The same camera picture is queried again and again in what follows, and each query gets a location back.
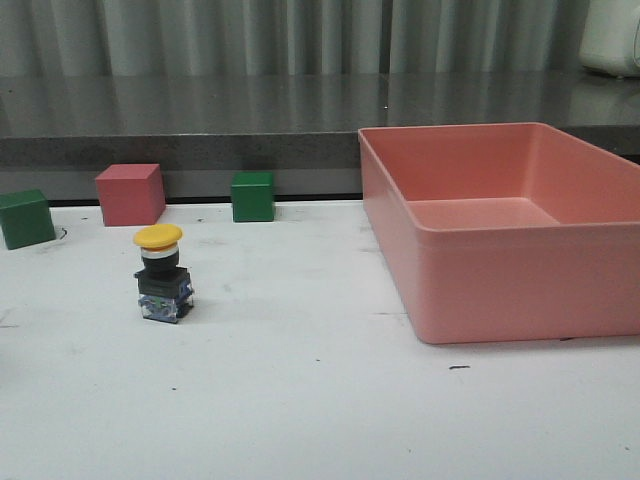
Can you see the green cube block centre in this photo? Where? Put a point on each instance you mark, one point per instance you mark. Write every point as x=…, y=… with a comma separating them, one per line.
x=252, y=195

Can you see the pink plastic bin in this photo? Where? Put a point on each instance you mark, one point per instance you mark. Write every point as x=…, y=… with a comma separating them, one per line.
x=504, y=232

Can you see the pink cube block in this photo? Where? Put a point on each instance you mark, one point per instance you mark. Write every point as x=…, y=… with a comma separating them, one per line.
x=131, y=194

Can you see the green cube block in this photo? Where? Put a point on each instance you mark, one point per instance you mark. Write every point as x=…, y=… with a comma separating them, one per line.
x=26, y=219
x=252, y=195

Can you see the white appliance in background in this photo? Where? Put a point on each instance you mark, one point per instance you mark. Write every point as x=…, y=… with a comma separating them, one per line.
x=610, y=40

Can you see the green cube block left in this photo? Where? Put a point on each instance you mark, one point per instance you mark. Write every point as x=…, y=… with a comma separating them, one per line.
x=26, y=219

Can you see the yellow mushroom push button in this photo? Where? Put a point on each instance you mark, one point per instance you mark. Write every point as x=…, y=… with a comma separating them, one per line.
x=165, y=290

